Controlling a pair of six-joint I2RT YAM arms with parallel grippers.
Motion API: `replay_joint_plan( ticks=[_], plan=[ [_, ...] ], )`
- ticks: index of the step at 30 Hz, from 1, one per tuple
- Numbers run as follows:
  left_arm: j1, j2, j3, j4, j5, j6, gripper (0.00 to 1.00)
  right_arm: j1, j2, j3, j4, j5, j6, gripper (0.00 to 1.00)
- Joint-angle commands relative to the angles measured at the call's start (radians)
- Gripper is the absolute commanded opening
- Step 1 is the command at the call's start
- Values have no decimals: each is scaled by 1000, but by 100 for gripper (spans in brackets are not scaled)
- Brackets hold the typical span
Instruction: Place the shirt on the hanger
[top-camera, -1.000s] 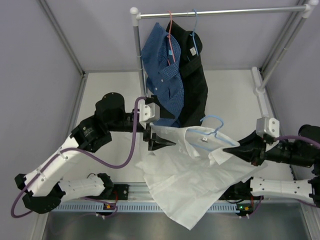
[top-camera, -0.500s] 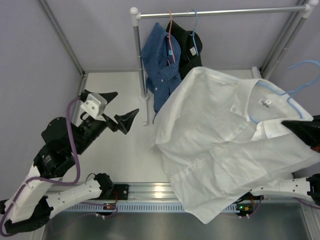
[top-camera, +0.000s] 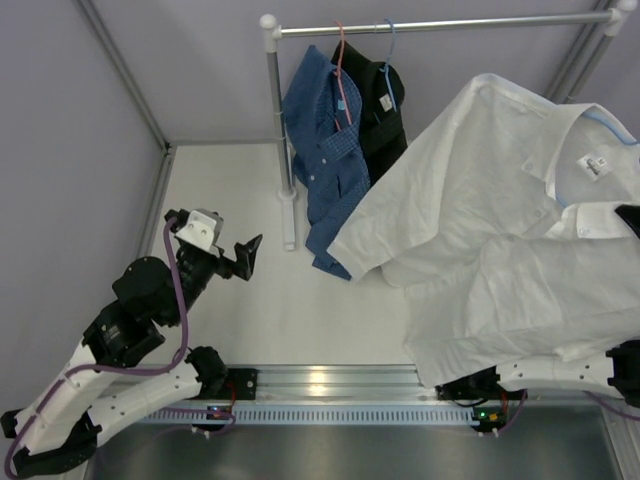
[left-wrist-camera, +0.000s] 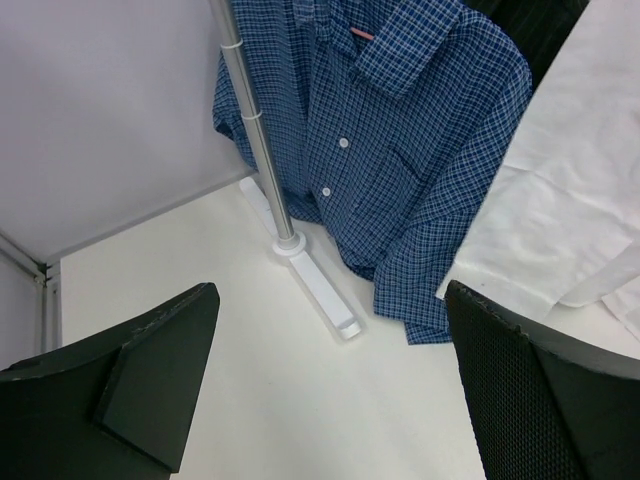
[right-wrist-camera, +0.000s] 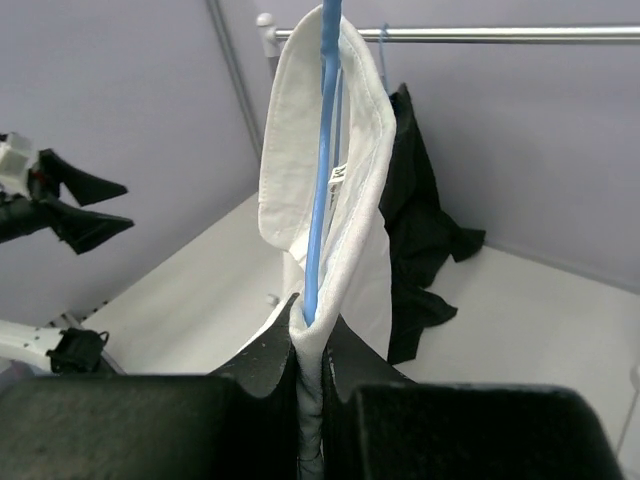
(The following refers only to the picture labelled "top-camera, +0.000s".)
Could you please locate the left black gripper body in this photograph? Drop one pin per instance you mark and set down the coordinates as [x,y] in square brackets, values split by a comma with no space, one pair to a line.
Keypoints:
[196,273]

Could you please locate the white shirt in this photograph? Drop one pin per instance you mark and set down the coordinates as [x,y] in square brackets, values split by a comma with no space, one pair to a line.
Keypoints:
[485,167]

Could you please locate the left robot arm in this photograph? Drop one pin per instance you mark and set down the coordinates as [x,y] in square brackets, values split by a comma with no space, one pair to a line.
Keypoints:
[132,360]

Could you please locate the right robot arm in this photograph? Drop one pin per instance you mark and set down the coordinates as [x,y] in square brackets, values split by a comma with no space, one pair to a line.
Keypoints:
[559,312]

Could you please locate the blue checked shirt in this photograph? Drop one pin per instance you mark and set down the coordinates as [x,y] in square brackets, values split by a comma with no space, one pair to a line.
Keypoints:
[328,159]

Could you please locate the black shirt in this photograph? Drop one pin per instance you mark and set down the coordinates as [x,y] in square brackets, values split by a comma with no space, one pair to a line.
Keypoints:
[381,134]

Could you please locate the metal clothes rack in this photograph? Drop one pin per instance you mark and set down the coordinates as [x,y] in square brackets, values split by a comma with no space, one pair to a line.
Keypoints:
[599,27]

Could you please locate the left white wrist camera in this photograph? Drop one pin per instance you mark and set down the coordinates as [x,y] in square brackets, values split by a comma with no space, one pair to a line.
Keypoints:
[199,228]

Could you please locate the grey slotted cable duct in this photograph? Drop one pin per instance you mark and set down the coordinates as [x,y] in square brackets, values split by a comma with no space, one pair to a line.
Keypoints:
[252,414]

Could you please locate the aluminium mounting rail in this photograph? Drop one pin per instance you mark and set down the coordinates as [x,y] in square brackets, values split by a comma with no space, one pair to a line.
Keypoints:
[387,383]

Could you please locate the pink wire hanger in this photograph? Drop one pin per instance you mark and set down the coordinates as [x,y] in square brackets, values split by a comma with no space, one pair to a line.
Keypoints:
[338,73]

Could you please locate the blue wire hanger with shirt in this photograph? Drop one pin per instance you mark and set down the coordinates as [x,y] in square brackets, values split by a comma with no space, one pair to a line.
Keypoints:
[388,101]

